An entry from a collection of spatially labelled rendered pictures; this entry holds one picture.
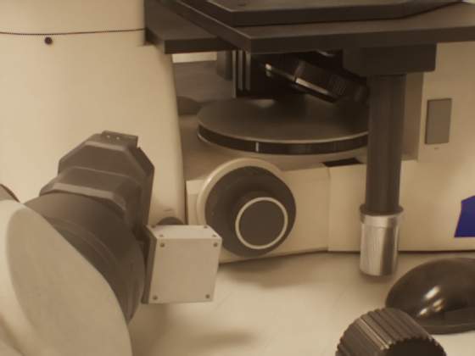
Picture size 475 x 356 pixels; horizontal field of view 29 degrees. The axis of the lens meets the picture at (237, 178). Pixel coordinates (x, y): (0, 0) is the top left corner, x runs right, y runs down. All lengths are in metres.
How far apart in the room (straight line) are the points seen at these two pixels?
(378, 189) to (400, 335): 0.30
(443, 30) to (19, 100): 0.28
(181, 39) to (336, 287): 0.21
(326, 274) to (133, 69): 0.21
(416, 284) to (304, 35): 0.19
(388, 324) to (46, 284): 0.13
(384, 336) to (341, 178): 0.36
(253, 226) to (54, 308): 0.31
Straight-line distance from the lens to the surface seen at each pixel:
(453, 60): 0.73
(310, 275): 0.70
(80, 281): 0.38
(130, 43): 0.63
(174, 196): 0.67
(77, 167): 0.56
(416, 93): 0.73
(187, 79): 1.30
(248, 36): 0.55
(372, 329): 0.37
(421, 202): 0.73
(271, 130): 0.74
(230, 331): 0.61
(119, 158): 0.55
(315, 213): 0.71
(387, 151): 0.64
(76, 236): 0.45
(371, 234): 0.66
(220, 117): 0.78
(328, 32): 0.56
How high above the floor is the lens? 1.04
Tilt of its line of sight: 18 degrees down
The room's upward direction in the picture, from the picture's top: straight up
